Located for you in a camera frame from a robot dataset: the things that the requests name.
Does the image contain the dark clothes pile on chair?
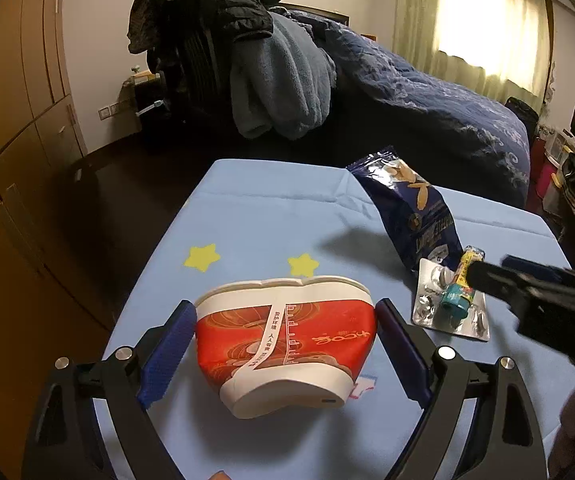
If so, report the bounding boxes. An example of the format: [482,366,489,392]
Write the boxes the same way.
[127,0,281,106]

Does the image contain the dark bedside table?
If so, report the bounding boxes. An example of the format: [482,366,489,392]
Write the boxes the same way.
[123,70,169,130]

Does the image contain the person's left hand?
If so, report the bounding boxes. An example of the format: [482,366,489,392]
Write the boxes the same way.
[210,471,231,480]

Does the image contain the light blue fleece blanket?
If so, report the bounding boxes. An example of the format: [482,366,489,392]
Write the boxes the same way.
[230,12,336,140]

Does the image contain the bed with blue duvet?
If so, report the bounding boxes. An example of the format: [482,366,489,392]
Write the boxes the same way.
[271,1,533,208]

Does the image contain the red pink storage boxes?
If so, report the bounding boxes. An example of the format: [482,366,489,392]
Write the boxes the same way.
[527,129,575,212]

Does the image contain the light blue star tablecloth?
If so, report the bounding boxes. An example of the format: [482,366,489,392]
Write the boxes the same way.
[92,158,575,480]

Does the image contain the black suitcase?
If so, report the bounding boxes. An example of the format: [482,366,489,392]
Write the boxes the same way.
[505,96,539,146]

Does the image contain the wooden wardrobe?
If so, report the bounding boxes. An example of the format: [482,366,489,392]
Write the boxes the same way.
[0,0,97,416]

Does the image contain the red white paper noodle bowl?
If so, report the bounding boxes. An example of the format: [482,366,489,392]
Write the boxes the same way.
[196,276,376,419]

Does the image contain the colourful teal tube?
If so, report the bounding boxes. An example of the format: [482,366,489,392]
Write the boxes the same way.
[440,246,485,321]

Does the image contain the dark blue snack wrapper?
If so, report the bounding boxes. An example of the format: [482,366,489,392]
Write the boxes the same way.
[347,148,463,273]

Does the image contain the green window curtain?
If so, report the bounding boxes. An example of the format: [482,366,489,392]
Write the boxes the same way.
[393,0,552,112]

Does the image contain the silver pill blister pack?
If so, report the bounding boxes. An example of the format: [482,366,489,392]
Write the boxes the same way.
[411,259,490,342]

